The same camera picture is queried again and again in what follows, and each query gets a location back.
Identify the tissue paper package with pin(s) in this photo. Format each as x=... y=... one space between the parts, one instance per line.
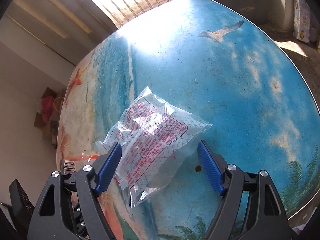
x=302 y=17

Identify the cardboard box with pink bag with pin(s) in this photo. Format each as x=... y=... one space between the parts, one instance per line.
x=48 y=110

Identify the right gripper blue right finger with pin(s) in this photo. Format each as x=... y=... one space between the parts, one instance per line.
x=250 y=207

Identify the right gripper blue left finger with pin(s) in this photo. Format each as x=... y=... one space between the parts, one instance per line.
x=68 y=206

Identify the clear red printed plastic bag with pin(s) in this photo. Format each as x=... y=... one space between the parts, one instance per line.
x=155 y=138

